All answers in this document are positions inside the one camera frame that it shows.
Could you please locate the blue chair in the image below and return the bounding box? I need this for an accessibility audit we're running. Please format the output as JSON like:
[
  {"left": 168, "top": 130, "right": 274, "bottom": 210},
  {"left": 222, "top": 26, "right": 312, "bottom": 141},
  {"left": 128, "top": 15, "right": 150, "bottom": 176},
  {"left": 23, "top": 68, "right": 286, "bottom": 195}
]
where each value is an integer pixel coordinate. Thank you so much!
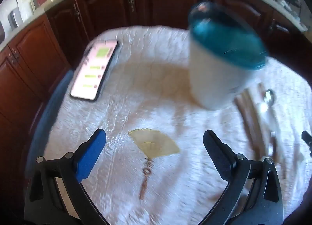
[{"left": 26, "top": 69, "right": 75, "bottom": 174}]

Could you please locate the dark wooden cabinet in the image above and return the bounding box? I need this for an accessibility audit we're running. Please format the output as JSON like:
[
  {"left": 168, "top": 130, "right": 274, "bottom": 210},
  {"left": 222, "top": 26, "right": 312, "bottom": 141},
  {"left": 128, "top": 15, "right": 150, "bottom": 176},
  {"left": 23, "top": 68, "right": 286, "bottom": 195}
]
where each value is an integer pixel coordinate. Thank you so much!
[{"left": 0, "top": 0, "right": 312, "bottom": 143}]

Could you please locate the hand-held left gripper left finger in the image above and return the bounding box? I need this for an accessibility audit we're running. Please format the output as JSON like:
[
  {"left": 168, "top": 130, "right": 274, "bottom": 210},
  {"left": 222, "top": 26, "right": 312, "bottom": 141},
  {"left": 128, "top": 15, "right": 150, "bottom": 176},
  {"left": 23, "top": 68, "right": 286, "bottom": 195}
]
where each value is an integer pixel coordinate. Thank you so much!
[{"left": 24, "top": 129, "right": 110, "bottom": 225}]

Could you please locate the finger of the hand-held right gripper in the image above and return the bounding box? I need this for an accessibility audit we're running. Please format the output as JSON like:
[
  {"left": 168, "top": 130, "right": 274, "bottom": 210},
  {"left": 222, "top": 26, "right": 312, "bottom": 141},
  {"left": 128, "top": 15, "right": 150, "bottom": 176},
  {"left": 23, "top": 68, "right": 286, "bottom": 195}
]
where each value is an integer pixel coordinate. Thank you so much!
[{"left": 301, "top": 131, "right": 312, "bottom": 157}]

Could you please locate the white floral cup blue rim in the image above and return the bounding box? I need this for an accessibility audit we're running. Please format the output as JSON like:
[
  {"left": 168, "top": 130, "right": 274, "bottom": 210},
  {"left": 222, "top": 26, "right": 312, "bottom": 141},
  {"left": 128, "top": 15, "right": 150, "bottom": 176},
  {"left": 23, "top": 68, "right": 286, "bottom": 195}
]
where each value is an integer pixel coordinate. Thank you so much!
[{"left": 188, "top": 1, "right": 269, "bottom": 111}]

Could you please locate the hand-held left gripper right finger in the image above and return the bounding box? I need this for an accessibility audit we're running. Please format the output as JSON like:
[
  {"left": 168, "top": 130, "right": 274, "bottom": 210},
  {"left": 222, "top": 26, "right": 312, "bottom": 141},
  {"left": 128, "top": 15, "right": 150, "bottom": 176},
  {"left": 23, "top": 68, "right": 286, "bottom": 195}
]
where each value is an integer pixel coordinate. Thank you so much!
[{"left": 203, "top": 130, "right": 284, "bottom": 225}]

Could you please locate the metal spoon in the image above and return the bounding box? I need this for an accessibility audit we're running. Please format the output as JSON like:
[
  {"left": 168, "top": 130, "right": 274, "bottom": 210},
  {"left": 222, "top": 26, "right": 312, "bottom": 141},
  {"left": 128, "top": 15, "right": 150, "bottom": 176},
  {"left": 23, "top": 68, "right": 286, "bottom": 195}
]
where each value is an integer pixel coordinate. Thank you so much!
[{"left": 262, "top": 89, "right": 277, "bottom": 106}]

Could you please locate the white quilted tablecloth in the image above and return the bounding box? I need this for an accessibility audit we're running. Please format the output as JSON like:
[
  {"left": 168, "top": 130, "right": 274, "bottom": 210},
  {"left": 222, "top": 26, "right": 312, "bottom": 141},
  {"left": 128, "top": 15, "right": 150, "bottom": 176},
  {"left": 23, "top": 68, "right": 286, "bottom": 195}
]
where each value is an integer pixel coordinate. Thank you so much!
[{"left": 26, "top": 25, "right": 312, "bottom": 225}]

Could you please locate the grey countertop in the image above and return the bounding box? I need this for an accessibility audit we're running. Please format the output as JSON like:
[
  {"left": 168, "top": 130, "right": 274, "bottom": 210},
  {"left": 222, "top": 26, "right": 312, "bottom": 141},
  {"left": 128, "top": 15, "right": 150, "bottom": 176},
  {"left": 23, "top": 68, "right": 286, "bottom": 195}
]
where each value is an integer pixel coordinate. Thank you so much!
[{"left": 0, "top": 0, "right": 309, "bottom": 50}]

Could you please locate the smartphone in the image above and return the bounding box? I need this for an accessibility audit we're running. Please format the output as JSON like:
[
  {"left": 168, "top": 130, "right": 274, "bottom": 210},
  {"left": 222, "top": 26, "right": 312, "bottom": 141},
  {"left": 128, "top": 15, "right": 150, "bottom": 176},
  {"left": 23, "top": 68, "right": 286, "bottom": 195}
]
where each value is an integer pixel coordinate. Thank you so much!
[{"left": 70, "top": 39, "right": 119, "bottom": 101}]

